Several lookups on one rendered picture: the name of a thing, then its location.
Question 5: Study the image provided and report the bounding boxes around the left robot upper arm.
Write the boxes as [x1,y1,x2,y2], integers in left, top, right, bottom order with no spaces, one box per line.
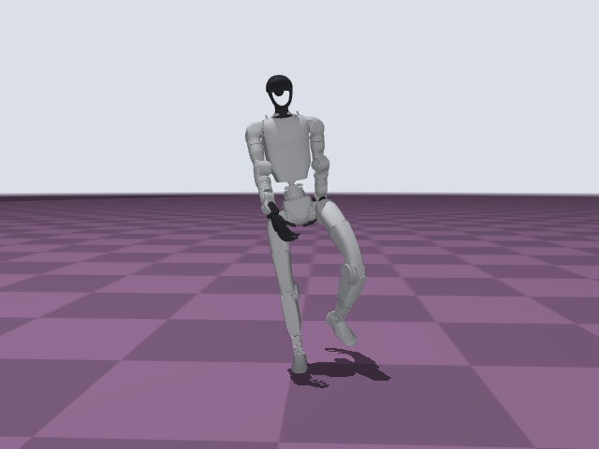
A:
[305,117,329,172]

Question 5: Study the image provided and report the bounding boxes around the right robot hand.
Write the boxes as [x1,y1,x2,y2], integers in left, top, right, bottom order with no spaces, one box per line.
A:
[266,201,300,241]

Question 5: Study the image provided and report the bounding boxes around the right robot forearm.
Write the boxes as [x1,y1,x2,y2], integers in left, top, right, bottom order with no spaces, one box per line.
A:
[254,162,277,215]

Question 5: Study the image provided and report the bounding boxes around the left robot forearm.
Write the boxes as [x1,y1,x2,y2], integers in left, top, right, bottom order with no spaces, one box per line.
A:
[314,169,329,201]

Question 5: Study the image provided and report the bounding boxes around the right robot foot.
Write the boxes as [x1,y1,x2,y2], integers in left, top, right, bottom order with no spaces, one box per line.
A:
[291,350,308,373]

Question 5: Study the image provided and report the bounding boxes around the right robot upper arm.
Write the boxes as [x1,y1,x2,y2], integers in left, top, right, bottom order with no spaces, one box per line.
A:
[245,122,272,176]

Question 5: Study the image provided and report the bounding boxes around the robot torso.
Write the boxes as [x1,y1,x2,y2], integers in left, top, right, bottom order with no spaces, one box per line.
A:
[262,111,315,226]

